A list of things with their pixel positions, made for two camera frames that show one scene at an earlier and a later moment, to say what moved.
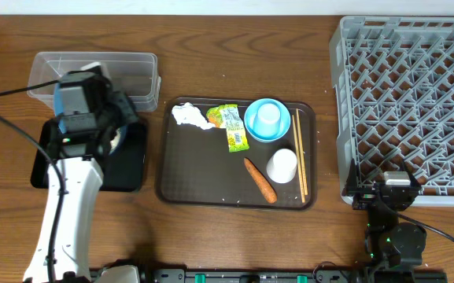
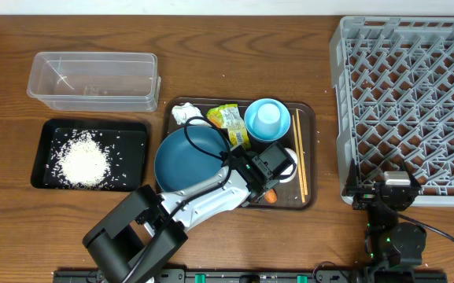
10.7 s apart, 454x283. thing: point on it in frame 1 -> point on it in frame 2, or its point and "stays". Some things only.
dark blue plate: x=123 y=128 -> x=179 y=165
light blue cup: x=267 y=120 stays
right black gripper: x=365 y=195 stays
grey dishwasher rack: x=406 y=89 stays
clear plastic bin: x=131 y=74 stays
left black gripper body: x=118 y=112 -> x=274 y=178
